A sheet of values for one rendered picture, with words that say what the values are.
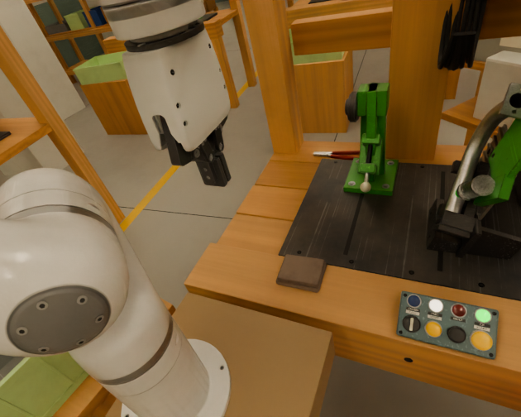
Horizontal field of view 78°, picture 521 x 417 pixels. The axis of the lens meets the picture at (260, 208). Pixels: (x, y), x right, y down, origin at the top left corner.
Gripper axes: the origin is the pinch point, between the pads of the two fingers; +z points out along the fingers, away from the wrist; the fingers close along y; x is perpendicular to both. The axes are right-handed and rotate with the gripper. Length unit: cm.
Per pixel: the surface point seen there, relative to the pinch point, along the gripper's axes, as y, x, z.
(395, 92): -66, 15, 20
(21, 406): 29, -45, 42
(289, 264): -14.7, -0.8, 37.0
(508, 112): -35, 35, 11
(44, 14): -487, -687, 22
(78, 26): -404, -509, 41
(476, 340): -7, 35, 36
